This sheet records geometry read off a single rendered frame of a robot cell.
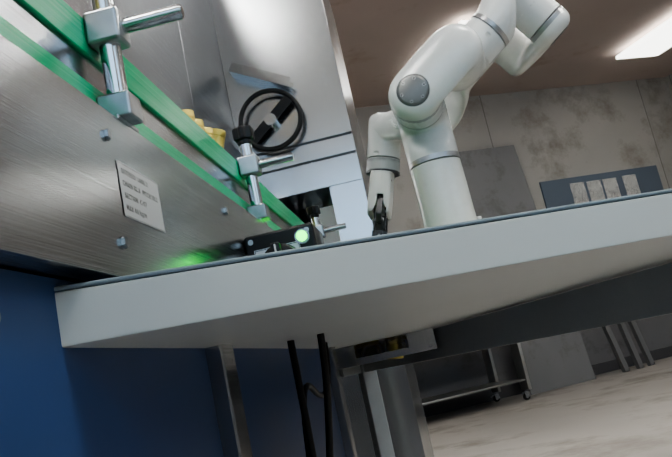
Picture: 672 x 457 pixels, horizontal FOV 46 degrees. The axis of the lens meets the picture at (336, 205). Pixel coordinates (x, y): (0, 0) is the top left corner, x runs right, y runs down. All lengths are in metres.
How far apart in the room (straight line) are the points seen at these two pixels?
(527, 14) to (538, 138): 8.66
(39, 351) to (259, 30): 2.32
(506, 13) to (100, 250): 1.13
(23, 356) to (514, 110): 9.84
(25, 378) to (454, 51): 1.09
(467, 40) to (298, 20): 1.35
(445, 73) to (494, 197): 8.02
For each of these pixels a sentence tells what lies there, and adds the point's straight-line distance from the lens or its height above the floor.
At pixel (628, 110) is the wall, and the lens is 11.15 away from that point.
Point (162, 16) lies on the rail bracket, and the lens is 0.62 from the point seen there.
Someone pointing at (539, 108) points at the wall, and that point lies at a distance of 10.38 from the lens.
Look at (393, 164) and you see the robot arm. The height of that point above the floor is 1.08.
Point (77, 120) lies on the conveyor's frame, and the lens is 0.52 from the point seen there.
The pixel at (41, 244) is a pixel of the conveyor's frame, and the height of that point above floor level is 0.76.
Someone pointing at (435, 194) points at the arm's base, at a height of 0.93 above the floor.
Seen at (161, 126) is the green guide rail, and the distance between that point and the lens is 0.76.
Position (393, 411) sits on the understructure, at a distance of 2.45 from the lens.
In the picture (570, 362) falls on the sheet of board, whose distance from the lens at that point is 9.19.
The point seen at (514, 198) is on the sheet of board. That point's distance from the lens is 9.51.
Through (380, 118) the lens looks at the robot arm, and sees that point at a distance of 1.75.
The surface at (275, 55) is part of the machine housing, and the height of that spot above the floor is 1.72.
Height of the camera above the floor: 0.67
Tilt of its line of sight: 12 degrees up
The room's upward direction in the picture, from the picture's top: 12 degrees counter-clockwise
